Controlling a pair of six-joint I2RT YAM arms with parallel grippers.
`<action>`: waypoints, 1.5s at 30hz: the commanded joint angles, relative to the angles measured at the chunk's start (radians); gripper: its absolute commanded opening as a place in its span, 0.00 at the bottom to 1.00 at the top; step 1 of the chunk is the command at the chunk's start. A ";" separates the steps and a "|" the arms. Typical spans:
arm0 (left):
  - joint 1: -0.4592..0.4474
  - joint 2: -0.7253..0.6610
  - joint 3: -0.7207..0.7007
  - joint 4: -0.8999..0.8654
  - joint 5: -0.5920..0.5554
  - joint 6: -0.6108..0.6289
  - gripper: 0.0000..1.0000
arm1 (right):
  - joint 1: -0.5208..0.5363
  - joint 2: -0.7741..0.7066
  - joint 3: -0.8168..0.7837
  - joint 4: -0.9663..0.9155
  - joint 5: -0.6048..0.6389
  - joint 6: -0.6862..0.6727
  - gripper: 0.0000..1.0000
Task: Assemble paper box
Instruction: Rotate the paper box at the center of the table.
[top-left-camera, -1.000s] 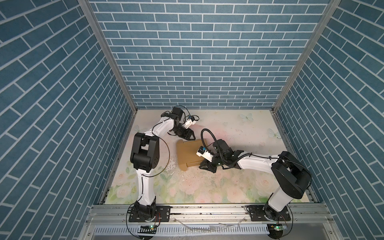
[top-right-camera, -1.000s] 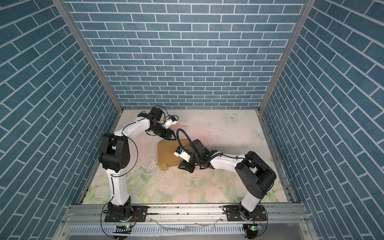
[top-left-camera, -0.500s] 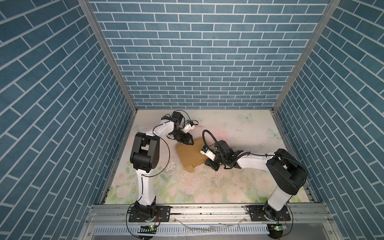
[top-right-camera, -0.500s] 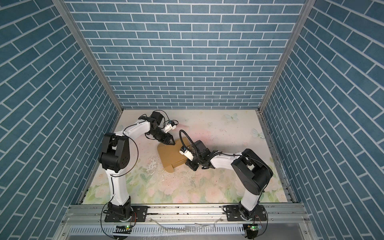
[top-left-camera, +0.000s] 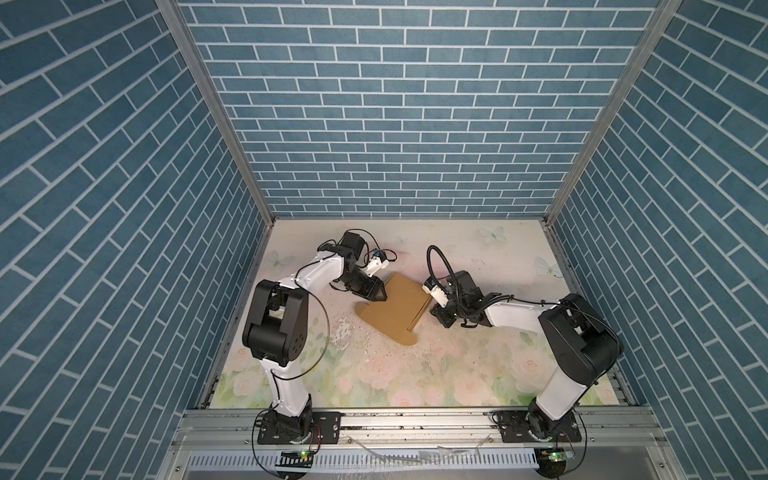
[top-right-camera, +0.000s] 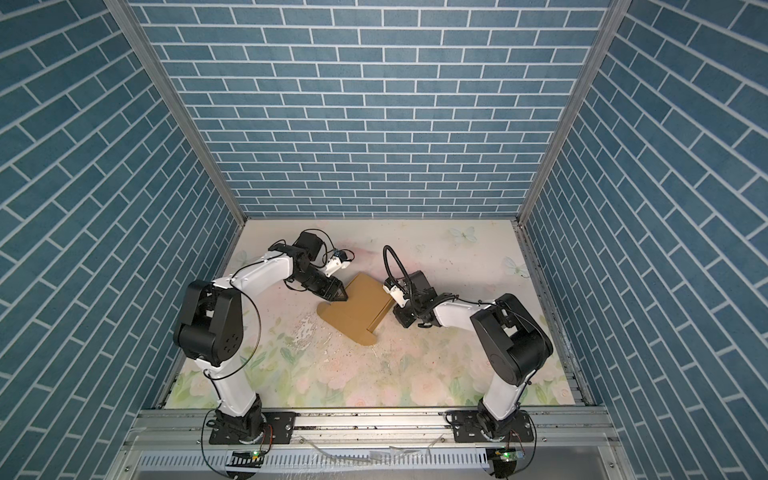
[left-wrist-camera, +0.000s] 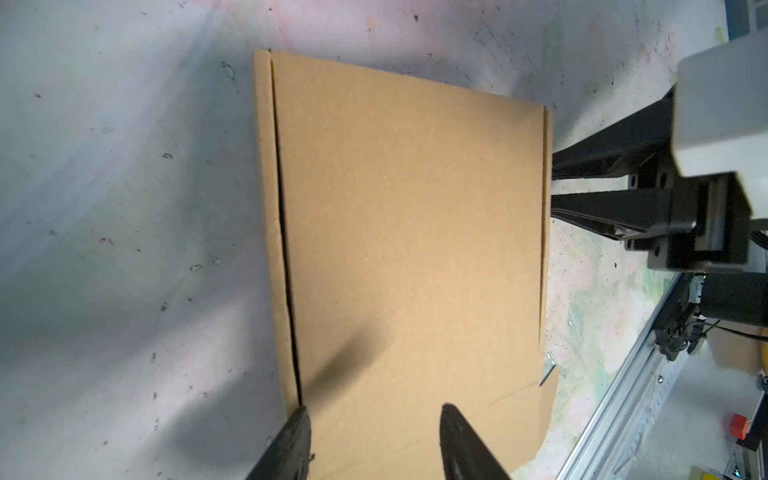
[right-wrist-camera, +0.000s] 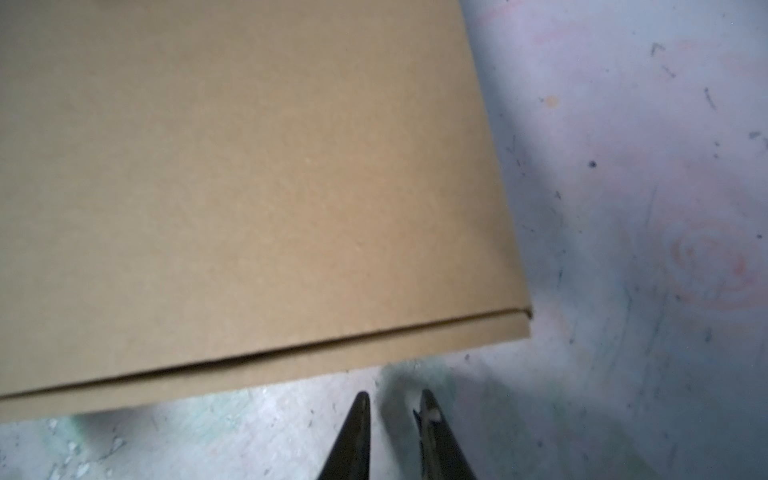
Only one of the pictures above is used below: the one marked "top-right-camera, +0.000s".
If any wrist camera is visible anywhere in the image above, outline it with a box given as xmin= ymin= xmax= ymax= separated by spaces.
xmin=384 ymin=285 xmax=407 ymax=308
xmin=322 ymin=250 xmax=354 ymax=277

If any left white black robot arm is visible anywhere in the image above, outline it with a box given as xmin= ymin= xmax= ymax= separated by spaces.
xmin=173 ymin=229 xmax=354 ymax=443

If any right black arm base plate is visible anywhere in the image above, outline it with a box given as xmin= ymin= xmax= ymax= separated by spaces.
xmin=444 ymin=409 xmax=535 ymax=443

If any brown cardboard box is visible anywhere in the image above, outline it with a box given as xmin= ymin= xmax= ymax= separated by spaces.
xmin=316 ymin=273 xmax=395 ymax=346

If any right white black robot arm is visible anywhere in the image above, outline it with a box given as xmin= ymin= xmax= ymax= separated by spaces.
xmin=384 ymin=271 xmax=554 ymax=439

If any right green circuit board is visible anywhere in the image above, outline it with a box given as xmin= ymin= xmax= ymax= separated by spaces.
xmin=488 ymin=448 xmax=525 ymax=464

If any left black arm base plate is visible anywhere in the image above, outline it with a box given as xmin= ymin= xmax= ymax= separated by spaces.
xmin=205 ymin=410 xmax=297 ymax=445

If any white slotted cable duct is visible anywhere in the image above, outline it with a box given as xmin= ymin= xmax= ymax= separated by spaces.
xmin=138 ymin=448 xmax=489 ymax=473

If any aluminium mounting rail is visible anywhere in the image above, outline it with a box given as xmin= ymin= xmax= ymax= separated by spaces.
xmin=122 ymin=405 xmax=622 ymax=451

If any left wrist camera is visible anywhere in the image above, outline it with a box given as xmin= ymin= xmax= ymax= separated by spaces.
xmin=322 ymin=250 xmax=354 ymax=277

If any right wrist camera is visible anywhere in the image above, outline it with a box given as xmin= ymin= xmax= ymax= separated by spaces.
xmin=384 ymin=285 xmax=407 ymax=308

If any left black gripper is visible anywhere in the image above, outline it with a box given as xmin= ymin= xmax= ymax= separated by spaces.
xmin=293 ymin=266 xmax=351 ymax=301

